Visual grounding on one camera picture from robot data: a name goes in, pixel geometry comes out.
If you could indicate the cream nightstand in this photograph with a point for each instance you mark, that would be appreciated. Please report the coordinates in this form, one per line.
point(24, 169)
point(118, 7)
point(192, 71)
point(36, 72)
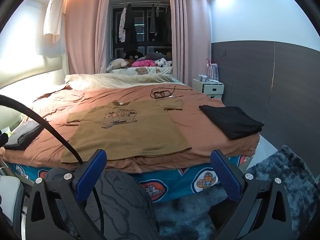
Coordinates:
point(212, 88)

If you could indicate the beige plush toy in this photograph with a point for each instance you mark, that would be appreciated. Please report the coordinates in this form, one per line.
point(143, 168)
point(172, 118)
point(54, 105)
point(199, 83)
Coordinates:
point(117, 63)

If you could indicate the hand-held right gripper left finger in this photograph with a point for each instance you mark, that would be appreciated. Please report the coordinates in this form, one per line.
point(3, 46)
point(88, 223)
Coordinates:
point(91, 175)

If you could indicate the grey folded clothes stack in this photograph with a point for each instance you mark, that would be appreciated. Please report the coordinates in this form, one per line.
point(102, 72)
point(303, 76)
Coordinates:
point(23, 135)

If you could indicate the person's leg in dark pants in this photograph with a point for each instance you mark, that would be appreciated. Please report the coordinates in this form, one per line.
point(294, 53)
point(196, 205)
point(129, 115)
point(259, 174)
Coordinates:
point(120, 200)

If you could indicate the dark hanging garment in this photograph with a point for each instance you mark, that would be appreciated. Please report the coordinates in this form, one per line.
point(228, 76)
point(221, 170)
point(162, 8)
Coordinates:
point(153, 22)

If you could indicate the beige blanket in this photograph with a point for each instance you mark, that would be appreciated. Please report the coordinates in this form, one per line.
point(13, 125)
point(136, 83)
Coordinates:
point(112, 80)

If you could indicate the pink curtain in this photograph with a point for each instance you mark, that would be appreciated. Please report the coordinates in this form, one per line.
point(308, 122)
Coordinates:
point(190, 30)
point(82, 30)

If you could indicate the spotted plush toy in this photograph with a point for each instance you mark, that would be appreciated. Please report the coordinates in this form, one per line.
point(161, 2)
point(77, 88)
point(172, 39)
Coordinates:
point(162, 62)

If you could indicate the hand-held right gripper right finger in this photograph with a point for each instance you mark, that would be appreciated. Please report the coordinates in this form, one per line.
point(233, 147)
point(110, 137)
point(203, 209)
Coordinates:
point(225, 177)

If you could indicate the striped gift bag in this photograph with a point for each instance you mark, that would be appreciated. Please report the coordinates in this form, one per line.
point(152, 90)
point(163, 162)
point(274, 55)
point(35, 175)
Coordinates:
point(212, 71)

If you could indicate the orange bed blanket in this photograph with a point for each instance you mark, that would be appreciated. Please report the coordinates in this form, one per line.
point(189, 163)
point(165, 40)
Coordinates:
point(207, 135)

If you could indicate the grey shaggy rug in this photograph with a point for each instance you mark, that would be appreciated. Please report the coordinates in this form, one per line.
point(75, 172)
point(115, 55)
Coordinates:
point(282, 175)

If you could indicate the black hanging garment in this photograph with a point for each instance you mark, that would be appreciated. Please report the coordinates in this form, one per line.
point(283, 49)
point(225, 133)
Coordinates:
point(130, 27)

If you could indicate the black plush toy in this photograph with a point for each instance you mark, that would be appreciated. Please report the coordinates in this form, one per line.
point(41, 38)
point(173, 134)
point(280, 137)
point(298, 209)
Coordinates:
point(133, 56)

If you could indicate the tan printed t-shirt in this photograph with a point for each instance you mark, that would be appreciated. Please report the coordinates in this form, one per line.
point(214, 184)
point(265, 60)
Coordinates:
point(130, 137)

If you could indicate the brown teddy plush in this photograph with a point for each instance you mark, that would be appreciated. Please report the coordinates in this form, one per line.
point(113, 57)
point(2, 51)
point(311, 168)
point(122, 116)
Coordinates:
point(142, 71)

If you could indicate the white patterned hanging garment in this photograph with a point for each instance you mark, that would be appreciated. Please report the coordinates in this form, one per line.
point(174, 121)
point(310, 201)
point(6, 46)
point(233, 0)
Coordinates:
point(122, 25)

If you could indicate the pale green pillow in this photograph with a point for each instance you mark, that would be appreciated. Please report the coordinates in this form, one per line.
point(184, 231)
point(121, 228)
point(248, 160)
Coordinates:
point(8, 116)

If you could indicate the blue patterned bed sheet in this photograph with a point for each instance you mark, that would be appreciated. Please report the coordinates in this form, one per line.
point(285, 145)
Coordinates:
point(180, 180)

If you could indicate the black folded clothes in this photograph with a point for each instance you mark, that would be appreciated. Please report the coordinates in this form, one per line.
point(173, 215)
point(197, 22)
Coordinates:
point(232, 121)

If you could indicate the cream padded headboard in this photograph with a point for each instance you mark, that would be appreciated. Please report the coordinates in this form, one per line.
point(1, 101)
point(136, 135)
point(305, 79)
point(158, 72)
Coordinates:
point(25, 77)

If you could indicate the pink cloth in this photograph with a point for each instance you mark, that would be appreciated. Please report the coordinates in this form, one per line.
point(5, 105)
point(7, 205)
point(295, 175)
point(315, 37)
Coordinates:
point(143, 63)

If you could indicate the white power strip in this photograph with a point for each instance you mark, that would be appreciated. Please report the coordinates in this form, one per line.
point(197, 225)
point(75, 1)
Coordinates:
point(215, 81)

